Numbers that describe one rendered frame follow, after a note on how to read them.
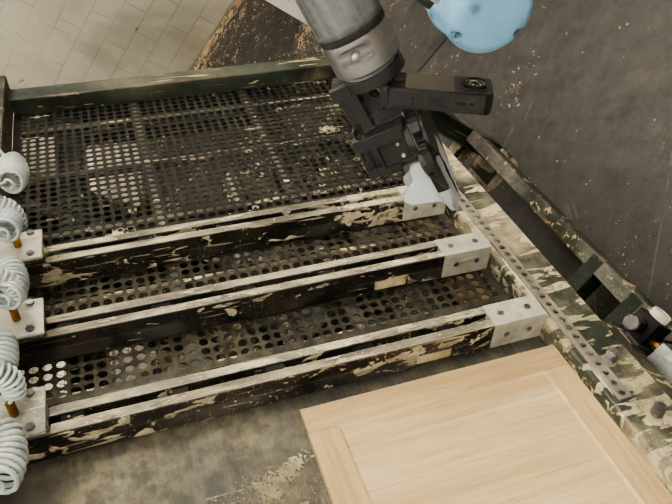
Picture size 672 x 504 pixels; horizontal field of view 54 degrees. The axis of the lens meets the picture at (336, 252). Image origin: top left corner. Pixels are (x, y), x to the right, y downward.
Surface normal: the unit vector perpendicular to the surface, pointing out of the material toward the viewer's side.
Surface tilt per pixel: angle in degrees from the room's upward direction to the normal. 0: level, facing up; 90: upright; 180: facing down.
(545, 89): 0
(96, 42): 90
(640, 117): 0
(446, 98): 67
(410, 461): 57
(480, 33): 90
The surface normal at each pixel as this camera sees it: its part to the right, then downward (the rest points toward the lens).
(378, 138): -0.11, 0.63
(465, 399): 0.04, -0.77
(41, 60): 0.25, 0.72
